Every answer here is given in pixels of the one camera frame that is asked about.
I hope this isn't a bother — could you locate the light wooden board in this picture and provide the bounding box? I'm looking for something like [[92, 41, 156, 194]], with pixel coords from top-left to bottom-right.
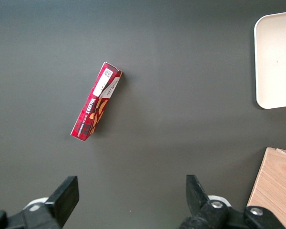
[[246, 146, 286, 229]]

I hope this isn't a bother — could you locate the red tartan shortbread box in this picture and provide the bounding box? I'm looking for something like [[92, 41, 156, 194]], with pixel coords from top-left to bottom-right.
[[70, 62, 123, 142]]

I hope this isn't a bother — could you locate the white rectangular tray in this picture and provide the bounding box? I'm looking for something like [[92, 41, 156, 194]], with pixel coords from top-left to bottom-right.
[[253, 10, 286, 110]]

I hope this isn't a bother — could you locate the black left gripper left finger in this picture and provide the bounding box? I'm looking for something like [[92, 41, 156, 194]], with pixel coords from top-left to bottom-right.
[[22, 176, 80, 229]]

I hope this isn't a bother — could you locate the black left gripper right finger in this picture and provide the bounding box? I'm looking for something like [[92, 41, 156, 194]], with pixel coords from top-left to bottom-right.
[[178, 174, 245, 229]]

